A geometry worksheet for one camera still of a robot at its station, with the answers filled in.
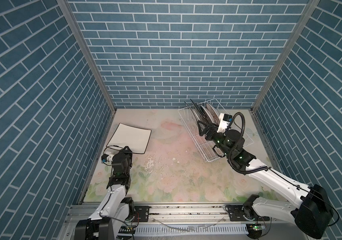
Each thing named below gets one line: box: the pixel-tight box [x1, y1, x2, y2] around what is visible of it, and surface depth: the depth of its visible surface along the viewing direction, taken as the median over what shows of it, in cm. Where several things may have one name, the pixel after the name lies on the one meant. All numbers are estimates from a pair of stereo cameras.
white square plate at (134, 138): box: [106, 123, 152, 154], surface depth 95 cm
